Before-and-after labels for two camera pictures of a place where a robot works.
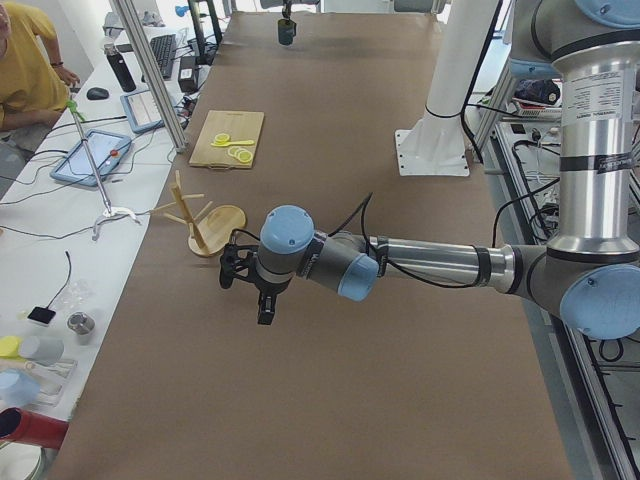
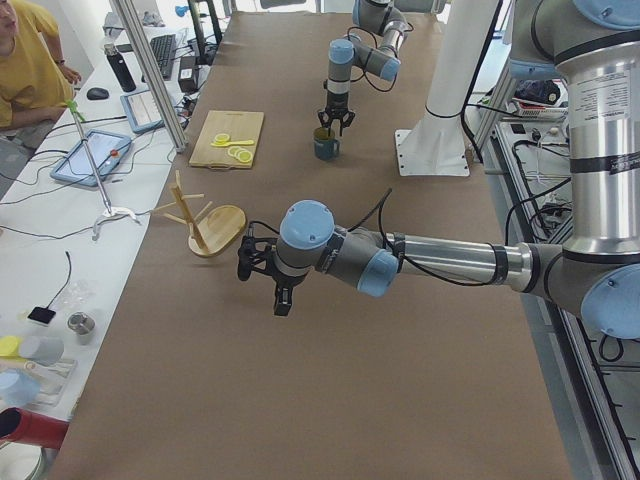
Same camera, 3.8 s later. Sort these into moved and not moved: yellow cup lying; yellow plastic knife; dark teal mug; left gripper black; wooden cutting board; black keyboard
Moved: left gripper black; dark teal mug
Not moved: black keyboard; yellow plastic knife; yellow cup lying; wooden cutting board
